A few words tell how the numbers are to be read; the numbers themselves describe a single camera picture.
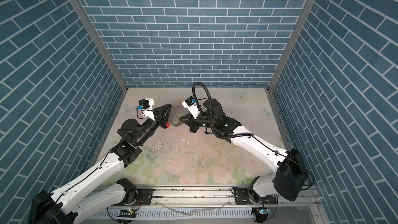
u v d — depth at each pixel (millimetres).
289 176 403
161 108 663
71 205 411
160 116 612
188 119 654
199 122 641
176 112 680
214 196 753
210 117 559
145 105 577
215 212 706
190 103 610
